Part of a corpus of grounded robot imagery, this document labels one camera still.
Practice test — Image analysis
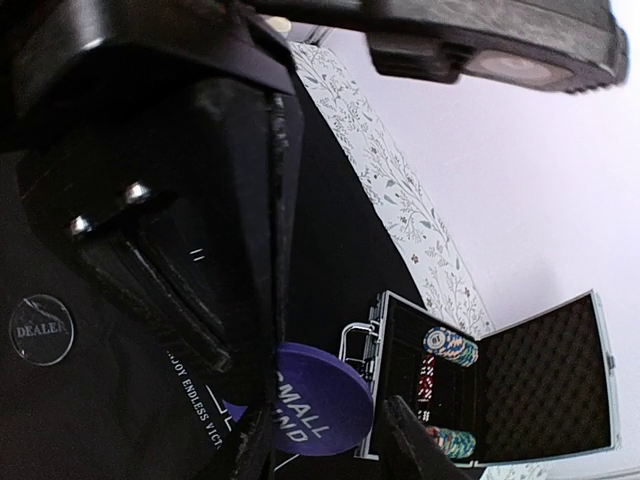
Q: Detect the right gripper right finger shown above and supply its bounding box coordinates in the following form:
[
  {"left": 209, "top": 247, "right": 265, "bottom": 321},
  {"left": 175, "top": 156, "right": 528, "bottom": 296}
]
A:
[{"left": 382, "top": 396, "right": 468, "bottom": 480}]

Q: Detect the poker chip row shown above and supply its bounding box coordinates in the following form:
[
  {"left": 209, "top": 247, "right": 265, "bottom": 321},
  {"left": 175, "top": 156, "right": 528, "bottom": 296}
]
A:
[
  {"left": 423, "top": 327, "right": 479, "bottom": 367},
  {"left": 426, "top": 426, "right": 477, "bottom": 460}
]

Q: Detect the clear dealer button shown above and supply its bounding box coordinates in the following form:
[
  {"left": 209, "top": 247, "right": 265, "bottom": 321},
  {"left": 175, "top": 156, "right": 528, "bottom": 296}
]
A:
[{"left": 9, "top": 294, "right": 75, "bottom": 367}]

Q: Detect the red dice row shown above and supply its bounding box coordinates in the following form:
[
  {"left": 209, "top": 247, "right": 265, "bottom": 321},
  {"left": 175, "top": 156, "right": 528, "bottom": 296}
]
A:
[{"left": 417, "top": 354, "right": 435, "bottom": 423}]

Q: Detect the aluminium poker chip case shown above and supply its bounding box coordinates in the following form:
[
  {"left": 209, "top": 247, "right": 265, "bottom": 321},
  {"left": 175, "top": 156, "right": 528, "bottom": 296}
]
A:
[{"left": 339, "top": 291, "right": 621, "bottom": 467}]

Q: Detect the purple small blind button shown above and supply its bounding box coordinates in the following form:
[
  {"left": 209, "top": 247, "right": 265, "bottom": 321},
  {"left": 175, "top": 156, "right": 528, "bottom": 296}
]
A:
[{"left": 222, "top": 340, "right": 376, "bottom": 457}]

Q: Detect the floral white tablecloth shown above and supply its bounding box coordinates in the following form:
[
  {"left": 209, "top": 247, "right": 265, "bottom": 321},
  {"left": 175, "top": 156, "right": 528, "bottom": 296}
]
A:
[{"left": 287, "top": 39, "right": 551, "bottom": 480}]

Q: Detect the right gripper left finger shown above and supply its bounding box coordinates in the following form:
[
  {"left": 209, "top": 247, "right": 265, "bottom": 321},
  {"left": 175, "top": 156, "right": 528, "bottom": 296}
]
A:
[{"left": 16, "top": 79, "right": 304, "bottom": 479}]

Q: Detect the black poker table mat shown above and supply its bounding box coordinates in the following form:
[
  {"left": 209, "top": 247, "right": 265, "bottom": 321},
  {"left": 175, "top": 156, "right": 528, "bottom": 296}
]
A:
[{"left": 0, "top": 29, "right": 426, "bottom": 480}]

